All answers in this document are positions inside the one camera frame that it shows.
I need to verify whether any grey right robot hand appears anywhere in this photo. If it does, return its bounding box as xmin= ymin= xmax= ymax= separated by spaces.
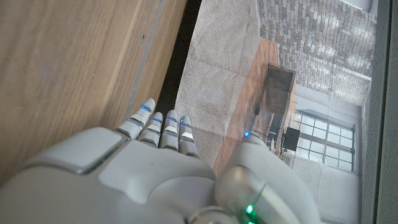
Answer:
xmin=0 ymin=98 xmax=323 ymax=224

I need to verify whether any printed room backdrop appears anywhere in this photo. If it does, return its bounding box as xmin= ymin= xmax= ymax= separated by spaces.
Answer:
xmin=174 ymin=0 xmax=379 ymax=224

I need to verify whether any black backdrop frame pole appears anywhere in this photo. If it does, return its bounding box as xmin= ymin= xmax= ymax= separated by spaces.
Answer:
xmin=384 ymin=0 xmax=396 ymax=224

